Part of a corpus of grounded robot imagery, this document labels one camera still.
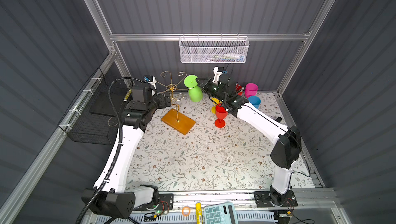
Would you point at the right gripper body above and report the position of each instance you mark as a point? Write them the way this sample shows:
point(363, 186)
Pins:
point(212, 90)

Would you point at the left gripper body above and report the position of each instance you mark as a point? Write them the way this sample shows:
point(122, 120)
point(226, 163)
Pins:
point(158, 103)

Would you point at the green wine glass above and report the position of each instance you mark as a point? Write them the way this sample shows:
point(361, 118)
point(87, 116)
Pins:
point(194, 91)

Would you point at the yellow wine glass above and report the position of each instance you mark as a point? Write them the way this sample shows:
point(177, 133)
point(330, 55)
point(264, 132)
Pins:
point(216, 102)

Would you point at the red-orange wine glass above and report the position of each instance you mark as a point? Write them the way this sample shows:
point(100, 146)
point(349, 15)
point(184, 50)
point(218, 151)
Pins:
point(221, 114)

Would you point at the pink wine glass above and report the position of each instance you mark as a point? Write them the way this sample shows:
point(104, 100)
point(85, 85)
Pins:
point(251, 89)

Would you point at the gold rack with wooden base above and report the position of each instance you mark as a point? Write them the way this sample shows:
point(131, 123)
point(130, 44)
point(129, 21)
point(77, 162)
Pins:
point(175, 118)

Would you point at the blue wine glass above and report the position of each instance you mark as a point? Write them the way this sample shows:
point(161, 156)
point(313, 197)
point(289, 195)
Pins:
point(255, 101)

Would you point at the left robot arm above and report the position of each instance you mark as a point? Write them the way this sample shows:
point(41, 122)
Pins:
point(108, 195)

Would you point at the red pen cup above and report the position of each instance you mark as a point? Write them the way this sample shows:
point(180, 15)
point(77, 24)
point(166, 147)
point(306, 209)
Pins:
point(239, 89)

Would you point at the yellow marker in basket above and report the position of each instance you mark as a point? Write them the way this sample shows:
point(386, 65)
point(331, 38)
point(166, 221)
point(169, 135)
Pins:
point(127, 95)

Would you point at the orange rubber band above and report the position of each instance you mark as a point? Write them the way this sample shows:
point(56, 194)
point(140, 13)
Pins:
point(186, 210)

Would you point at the yellow glue stick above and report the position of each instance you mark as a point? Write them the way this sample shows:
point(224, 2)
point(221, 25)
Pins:
point(199, 213)

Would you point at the calculator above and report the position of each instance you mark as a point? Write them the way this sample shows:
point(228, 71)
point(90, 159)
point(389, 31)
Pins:
point(223, 213)

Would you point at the white wire mesh basket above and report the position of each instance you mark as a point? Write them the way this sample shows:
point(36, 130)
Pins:
point(213, 49)

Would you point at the black wire basket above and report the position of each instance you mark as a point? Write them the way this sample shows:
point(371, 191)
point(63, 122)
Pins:
point(91, 119)

